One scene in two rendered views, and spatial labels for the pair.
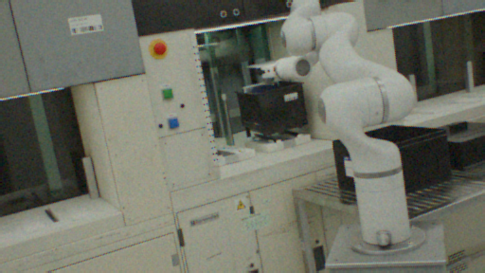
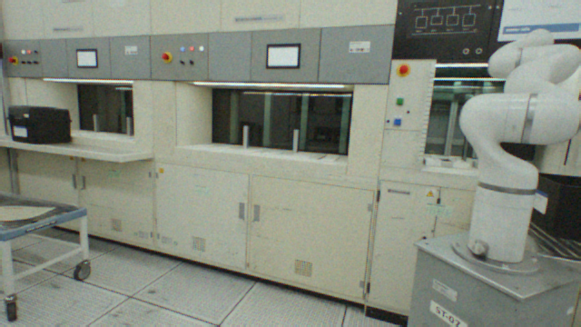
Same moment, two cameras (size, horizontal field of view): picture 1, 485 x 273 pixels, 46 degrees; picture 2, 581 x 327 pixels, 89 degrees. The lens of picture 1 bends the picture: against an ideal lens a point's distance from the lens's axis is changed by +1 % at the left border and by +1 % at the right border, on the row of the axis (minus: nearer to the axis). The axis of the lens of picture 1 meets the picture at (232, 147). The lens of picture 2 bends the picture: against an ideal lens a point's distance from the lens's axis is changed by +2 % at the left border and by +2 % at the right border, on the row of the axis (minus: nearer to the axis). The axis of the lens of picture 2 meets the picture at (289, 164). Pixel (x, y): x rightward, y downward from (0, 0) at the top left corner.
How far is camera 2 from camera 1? 70 cm
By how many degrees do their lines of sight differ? 43
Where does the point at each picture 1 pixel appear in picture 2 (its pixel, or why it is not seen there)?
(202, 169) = (408, 158)
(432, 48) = not seen: outside the picture
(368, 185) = (482, 194)
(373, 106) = (511, 119)
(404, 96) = (558, 115)
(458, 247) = not seen: outside the picture
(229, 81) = not seen: hidden behind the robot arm
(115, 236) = (338, 177)
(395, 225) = (497, 242)
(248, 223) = (432, 208)
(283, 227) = (462, 225)
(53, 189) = (336, 147)
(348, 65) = (521, 84)
